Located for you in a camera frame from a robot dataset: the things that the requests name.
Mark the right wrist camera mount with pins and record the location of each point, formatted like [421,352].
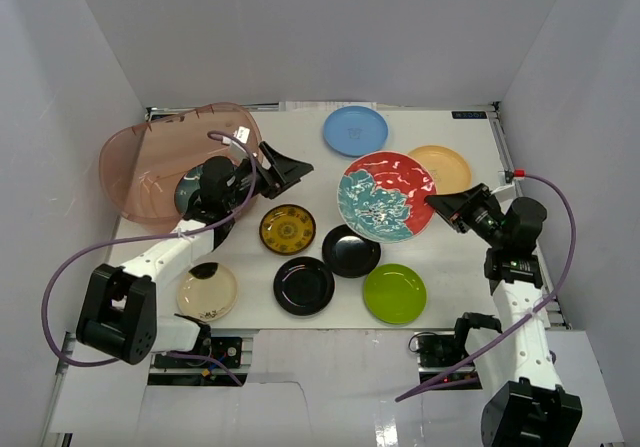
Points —
[508,189]

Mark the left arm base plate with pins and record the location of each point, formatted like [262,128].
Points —
[227,350]

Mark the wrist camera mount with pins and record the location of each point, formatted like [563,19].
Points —
[508,189]
[235,137]

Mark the glossy black plate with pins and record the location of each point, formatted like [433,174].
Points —
[303,286]
[348,254]

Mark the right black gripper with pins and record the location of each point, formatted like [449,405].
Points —
[457,208]

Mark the papers at table back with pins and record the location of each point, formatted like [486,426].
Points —
[322,106]

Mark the pink translucent plastic bin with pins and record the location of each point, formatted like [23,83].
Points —
[141,166]

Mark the peach orange plate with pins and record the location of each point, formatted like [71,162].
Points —
[449,170]

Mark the cream plate with ink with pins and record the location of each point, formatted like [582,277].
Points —
[208,292]

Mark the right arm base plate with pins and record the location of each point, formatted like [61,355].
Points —
[437,351]

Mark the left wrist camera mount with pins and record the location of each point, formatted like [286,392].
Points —
[235,137]

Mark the red and teal flower plate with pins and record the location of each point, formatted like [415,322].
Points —
[382,197]

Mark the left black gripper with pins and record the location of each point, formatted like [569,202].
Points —
[270,170]

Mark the dark teal floral plate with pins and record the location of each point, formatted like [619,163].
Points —
[186,187]

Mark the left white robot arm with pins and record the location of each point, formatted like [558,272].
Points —
[119,316]

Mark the glossy black plate lower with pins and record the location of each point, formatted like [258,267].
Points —
[303,286]

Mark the yellow patterned brown plate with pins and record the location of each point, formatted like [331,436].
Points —
[287,229]

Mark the blue table label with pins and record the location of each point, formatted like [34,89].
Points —
[468,115]

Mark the light blue plate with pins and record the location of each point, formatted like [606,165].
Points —
[355,131]

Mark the lime green plate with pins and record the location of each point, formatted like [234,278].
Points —
[394,294]

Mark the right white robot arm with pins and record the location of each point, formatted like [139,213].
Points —
[527,403]

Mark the glossy black plate upper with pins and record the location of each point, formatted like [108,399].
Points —
[348,254]

